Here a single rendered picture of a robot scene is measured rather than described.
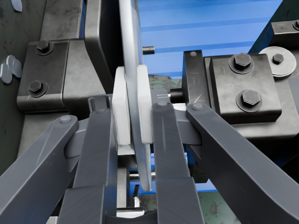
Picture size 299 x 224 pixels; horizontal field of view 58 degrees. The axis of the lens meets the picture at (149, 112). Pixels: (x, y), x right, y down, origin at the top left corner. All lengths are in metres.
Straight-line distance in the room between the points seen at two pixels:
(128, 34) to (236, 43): 1.88
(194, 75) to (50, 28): 0.23
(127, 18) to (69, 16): 0.27
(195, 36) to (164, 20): 0.29
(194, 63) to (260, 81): 0.11
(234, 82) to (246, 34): 1.76
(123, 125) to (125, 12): 0.07
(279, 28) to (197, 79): 0.14
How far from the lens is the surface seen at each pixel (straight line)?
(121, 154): 0.42
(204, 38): 2.07
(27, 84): 0.36
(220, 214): 0.62
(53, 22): 0.45
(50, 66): 0.36
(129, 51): 0.18
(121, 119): 0.15
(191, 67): 0.45
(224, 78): 0.40
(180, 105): 0.48
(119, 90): 0.17
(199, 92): 0.43
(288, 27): 0.47
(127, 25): 0.18
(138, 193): 0.31
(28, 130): 0.36
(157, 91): 0.18
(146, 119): 0.15
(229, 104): 0.38
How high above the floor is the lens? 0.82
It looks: 3 degrees down
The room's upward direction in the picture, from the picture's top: 86 degrees clockwise
